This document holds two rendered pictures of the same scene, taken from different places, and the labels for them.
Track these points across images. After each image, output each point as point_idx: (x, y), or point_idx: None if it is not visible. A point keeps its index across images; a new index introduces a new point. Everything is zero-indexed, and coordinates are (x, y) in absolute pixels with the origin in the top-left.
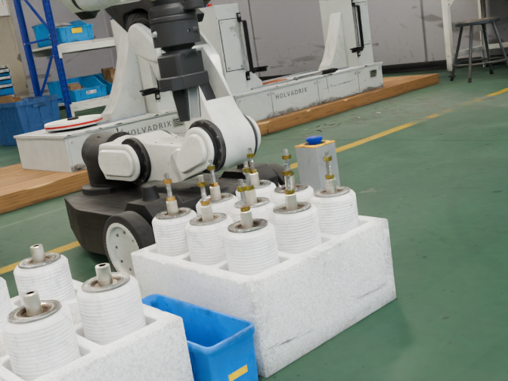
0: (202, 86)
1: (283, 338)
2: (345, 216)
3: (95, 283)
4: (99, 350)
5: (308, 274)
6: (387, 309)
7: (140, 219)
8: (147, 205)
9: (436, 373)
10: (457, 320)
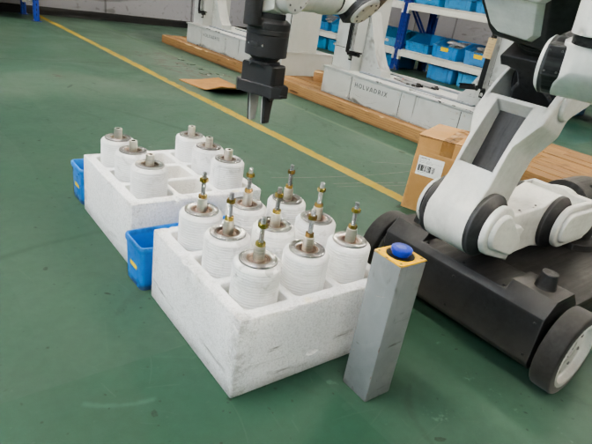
0: (504, 151)
1: (160, 287)
2: (231, 277)
3: (154, 163)
4: (119, 183)
5: (178, 270)
6: (210, 384)
7: (385, 222)
8: (399, 218)
9: (67, 366)
10: (141, 419)
